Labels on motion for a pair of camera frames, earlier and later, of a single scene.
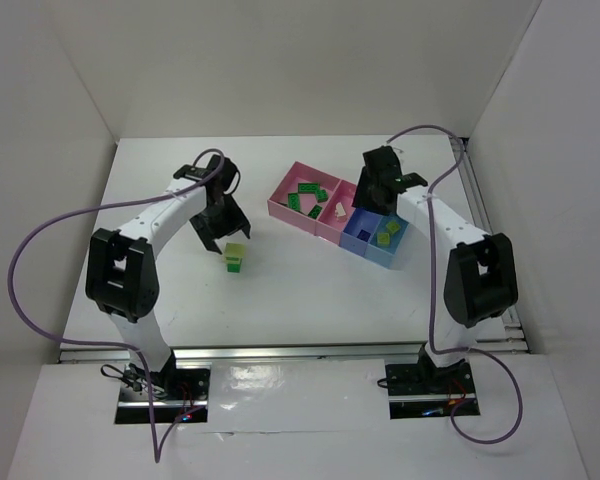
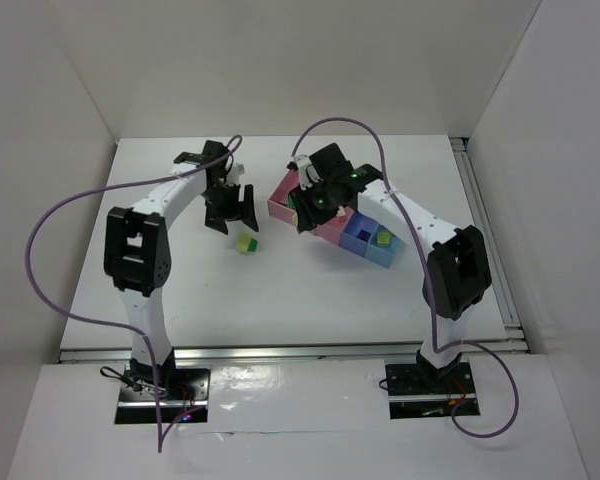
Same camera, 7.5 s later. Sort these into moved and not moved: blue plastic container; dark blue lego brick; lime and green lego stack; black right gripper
Moved: black right gripper; lime and green lego stack
Not moved: dark blue lego brick; blue plastic container
